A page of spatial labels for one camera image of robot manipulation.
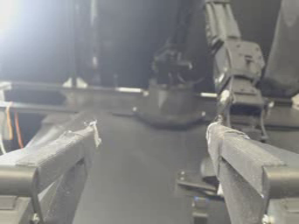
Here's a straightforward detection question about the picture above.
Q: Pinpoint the orange cable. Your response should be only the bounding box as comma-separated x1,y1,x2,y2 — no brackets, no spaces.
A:
13,112,25,150
3,101,14,142

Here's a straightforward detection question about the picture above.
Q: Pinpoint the black table frame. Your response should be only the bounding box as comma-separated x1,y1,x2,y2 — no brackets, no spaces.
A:
0,80,299,116

